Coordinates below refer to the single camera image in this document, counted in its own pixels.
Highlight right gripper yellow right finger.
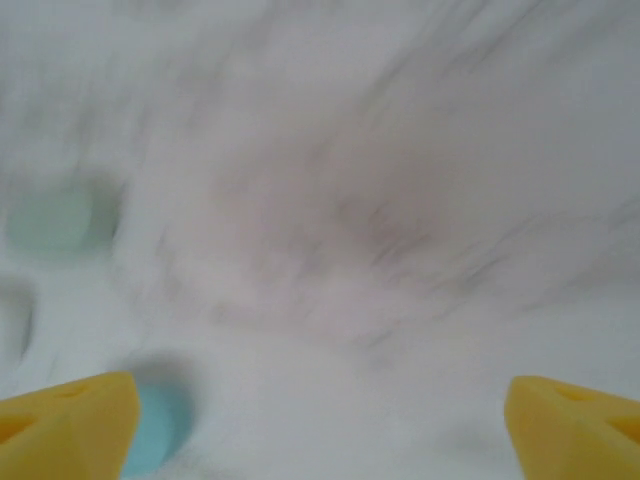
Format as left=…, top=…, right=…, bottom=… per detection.
left=503, top=375, right=640, bottom=480

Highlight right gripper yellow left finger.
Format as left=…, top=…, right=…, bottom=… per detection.
left=0, top=370, right=143, bottom=480

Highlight blue earbud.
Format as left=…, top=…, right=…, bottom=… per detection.
left=122, top=372, right=194, bottom=479

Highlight white earbud case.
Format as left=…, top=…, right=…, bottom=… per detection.
left=0, top=284, right=36, bottom=351

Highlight mint green earbud case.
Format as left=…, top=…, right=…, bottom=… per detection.
left=3, top=178, right=96, bottom=259

